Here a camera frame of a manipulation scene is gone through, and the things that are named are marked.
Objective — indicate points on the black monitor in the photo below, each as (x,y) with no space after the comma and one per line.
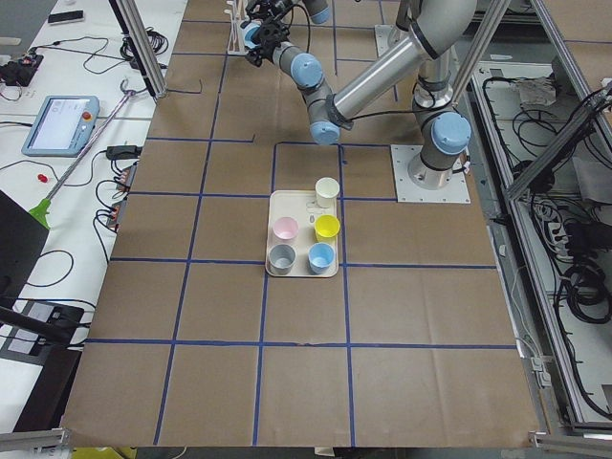
(22,241)

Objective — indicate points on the green handled grabber stick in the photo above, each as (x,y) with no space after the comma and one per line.
(39,212)

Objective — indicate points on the grey plastic cup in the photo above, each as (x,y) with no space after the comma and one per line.
(281,259)

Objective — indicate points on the cream plastic tray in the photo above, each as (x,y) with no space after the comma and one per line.
(301,205)

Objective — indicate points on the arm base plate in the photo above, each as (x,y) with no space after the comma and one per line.
(386,37)
(417,184)

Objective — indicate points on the light blue plastic cup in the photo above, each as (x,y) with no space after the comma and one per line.
(248,36)

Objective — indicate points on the yellow plastic cup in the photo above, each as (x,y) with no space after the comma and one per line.
(327,228)

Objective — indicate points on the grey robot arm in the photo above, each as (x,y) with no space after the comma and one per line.
(317,10)
(425,32)

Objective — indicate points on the white wire cup rack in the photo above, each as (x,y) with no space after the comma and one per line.
(236,11)

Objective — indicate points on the blue teach pendant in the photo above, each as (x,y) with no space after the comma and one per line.
(62,127)

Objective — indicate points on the pale green plastic cup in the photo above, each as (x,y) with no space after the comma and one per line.
(327,192)

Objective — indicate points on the black power adapter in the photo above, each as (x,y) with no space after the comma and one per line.
(123,152)

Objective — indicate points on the aluminium frame post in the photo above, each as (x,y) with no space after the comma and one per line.
(133,30)

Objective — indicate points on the pink plastic cup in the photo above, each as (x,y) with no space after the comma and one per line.
(285,229)

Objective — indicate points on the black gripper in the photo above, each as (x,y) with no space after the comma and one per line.
(266,39)
(268,7)

